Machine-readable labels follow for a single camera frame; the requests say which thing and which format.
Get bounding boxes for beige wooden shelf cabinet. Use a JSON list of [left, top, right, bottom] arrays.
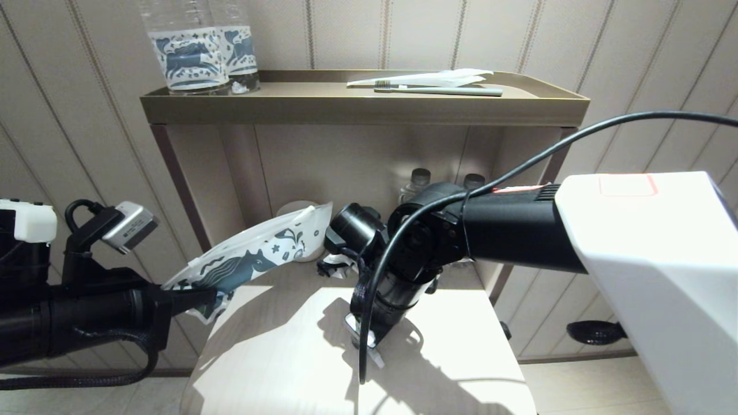
[[151, 124, 577, 415]]

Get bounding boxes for black left camera cable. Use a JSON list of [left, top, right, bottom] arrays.
[[65, 199, 104, 232]]

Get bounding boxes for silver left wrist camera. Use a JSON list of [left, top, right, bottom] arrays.
[[81, 202, 160, 255]]

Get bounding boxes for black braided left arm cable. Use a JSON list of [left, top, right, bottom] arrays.
[[0, 345, 160, 390]]

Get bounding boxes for white paper wrapper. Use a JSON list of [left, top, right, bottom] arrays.
[[347, 68, 494, 88]]

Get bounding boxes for large bottle blue deer label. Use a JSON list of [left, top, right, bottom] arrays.
[[138, 0, 231, 96], [208, 0, 260, 95]]

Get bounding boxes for black right camera cable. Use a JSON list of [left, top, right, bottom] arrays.
[[357, 111, 738, 385]]

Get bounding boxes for blue white patterned zip pouch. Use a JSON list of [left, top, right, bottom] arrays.
[[161, 202, 334, 325]]

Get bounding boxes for brass coloured shelf tray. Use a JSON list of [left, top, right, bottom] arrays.
[[140, 70, 590, 127]]

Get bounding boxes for grey green toothbrush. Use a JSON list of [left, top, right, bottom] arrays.
[[374, 80, 503, 97]]

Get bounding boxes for white ribbed ceramic mug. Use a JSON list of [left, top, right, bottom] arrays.
[[276, 200, 326, 263]]

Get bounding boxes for black camera cable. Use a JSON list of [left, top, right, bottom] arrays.
[[65, 199, 104, 232], [357, 111, 738, 385]]

